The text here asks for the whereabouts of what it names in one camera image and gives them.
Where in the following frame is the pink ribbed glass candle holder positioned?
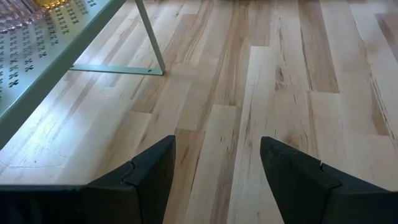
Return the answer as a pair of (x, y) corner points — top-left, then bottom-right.
(0, 0), (46, 34)

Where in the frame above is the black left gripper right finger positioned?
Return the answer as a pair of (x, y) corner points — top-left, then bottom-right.
(260, 136), (398, 224)

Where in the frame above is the green perforated metal shelf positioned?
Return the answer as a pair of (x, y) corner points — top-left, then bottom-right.
(0, 0), (166, 150)

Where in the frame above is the amber glass candle holder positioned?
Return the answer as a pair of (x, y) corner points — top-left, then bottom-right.
(33, 0), (68, 10)

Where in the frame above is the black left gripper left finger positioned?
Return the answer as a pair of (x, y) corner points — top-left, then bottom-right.
(0, 134), (177, 224)

